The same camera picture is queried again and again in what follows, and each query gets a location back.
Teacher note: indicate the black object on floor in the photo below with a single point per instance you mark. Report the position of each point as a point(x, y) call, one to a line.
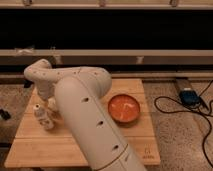
point(4, 114)

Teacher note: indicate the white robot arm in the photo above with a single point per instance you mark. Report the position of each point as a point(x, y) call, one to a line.
point(78, 92)

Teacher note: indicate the black power adapter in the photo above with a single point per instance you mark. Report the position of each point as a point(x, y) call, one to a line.
point(189, 97)

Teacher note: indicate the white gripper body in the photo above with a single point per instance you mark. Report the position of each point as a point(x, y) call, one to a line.
point(51, 104)

